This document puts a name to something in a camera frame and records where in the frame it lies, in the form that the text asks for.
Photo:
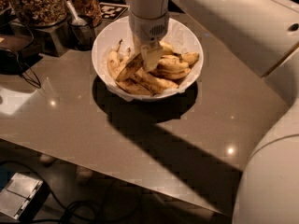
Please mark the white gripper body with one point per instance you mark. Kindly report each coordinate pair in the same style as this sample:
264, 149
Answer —
147, 28

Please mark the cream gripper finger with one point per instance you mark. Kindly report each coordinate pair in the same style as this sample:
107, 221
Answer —
137, 44
151, 55

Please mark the large top banana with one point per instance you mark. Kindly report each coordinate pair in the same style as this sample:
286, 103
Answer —
131, 66

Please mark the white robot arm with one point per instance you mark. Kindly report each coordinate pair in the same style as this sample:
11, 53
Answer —
262, 88

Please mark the right stacked banana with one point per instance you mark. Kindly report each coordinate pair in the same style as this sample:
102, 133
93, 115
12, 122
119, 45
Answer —
171, 67

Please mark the left edge banana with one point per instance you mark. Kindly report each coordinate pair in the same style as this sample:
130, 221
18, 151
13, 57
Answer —
114, 62

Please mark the lower middle banana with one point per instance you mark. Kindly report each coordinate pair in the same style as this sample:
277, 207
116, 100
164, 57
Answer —
155, 84

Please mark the white bowl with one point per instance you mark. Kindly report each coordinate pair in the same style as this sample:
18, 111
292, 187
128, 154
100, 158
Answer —
178, 35

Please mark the bottom front banana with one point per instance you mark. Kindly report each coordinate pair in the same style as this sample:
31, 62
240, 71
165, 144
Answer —
133, 87

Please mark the small far-right banana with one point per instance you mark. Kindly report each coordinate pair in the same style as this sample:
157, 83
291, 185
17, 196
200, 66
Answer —
189, 57

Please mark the black white marker tag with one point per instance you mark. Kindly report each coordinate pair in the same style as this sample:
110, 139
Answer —
111, 12

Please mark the dark cup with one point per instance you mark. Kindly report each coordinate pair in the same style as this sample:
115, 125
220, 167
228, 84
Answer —
82, 36

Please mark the white plastic spoon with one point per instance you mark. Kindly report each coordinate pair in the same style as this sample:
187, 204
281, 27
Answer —
76, 19

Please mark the glass jar of granola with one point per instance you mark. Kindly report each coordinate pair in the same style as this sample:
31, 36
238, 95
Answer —
89, 8

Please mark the metal jar stand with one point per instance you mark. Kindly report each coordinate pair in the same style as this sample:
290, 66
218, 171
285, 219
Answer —
54, 40

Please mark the glass jar of nuts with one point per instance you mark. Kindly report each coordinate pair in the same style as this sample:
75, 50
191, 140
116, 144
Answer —
39, 13

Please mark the grey box on floor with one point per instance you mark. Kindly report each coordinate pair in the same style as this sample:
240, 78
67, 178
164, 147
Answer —
17, 194

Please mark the black device with cable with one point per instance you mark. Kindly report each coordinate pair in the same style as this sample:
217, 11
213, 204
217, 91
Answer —
19, 51

